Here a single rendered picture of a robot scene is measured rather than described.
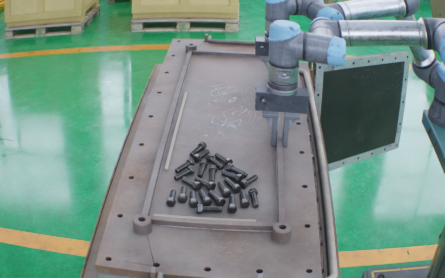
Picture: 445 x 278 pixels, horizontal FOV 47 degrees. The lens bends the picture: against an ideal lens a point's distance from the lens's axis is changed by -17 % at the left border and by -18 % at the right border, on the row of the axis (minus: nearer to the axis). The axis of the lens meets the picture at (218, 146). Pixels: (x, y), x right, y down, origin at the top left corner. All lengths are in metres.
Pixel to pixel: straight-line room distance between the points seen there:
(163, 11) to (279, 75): 5.06
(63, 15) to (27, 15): 0.56
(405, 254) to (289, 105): 2.09
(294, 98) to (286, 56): 0.12
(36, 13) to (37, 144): 2.83
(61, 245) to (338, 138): 1.68
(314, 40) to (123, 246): 0.65
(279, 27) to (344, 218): 2.36
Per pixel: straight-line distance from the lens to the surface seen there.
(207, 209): 1.29
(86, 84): 5.30
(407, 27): 1.53
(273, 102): 1.47
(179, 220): 1.25
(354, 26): 1.52
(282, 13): 1.75
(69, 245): 3.37
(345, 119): 2.70
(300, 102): 1.47
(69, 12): 6.73
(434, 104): 2.21
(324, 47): 1.39
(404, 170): 4.22
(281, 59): 1.41
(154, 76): 2.25
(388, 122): 2.93
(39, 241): 3.43
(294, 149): 1.53
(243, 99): 1.76
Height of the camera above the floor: 2.13
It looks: 30 degrees down
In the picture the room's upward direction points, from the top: 1 degrees clockwise
